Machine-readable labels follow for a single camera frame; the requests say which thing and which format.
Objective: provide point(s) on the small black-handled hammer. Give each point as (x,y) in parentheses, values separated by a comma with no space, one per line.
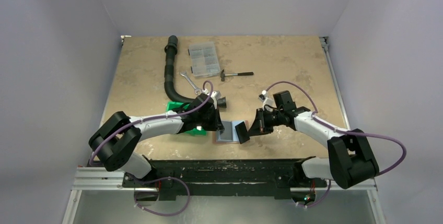
(223,75)

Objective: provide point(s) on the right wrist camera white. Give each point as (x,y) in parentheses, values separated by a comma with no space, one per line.
(267,102)

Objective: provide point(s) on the clear plastic screw organizer box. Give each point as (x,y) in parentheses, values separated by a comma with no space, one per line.
(204,60)

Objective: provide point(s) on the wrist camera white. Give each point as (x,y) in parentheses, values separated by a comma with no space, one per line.
(267,102)
(215,97)

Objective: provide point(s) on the aluminium frame rail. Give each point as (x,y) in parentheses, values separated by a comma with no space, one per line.
(98,196)

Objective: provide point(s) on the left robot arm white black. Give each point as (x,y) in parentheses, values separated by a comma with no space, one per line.
(115,141)

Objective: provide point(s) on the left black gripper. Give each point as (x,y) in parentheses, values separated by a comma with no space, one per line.
(216,125)

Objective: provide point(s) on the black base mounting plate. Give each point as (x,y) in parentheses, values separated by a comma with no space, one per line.
(247,177)

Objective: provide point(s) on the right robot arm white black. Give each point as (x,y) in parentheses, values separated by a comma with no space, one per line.
(350,157)

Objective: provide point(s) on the silver open-end wrench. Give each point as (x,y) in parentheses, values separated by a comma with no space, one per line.
(196,89)

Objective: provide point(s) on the black credit card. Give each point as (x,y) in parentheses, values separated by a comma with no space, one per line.
(242,133)

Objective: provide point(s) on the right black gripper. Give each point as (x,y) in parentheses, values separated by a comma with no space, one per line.
(261,122)

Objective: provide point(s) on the green plastic bin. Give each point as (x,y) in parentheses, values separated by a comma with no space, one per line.
(171,106)

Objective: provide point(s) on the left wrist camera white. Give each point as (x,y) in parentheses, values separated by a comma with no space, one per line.
(215,97)

